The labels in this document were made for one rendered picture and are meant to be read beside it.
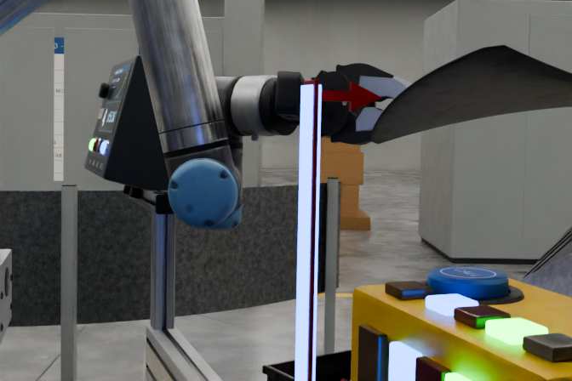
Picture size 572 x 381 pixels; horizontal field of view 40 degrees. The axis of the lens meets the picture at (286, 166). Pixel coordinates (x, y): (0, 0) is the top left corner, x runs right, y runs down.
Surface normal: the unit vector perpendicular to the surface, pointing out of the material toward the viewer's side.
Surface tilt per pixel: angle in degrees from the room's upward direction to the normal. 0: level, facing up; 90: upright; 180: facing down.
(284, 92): 86
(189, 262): 90
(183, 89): 89
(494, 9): 90
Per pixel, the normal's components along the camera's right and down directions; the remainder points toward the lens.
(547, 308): 0.02, -1.00
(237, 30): 0.03, 0.05
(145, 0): -0.36, 0.13
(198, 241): 0.52, 0.06
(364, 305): -0.94, 0.00
